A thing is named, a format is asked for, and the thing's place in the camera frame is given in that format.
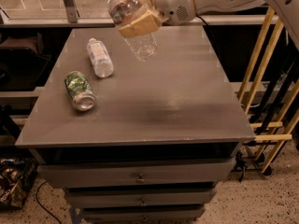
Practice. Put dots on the grey round gripper body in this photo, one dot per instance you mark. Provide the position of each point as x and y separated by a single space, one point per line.
172 4

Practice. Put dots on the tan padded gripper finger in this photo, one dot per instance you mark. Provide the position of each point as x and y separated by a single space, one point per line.
147 23

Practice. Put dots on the clear crinkled water bottle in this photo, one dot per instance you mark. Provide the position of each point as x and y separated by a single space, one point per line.
122 12

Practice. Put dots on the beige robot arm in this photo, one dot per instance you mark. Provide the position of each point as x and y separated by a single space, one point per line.
287 11

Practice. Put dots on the white label water bottle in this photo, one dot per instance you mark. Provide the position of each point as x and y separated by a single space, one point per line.
102 64

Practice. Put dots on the green aluminium can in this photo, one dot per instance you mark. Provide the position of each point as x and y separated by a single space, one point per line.
80 91

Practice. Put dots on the grey drawer cabinet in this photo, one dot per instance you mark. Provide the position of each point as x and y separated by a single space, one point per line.
179 106

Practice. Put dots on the top grey drawer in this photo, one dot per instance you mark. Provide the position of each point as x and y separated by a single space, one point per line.
144 173

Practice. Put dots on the grey drawer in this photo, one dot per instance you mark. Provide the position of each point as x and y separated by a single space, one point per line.
144 173
143 214
141 198

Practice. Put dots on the middle grey drawer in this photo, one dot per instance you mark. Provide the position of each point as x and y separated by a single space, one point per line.
141 198

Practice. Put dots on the bottom grey drawer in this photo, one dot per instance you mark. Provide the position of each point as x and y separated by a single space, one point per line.
143 214

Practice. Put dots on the bin of snack packets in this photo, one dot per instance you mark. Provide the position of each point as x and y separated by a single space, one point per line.
17 177

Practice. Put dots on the metal railing frame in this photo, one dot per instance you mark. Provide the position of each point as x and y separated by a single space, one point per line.
54 13

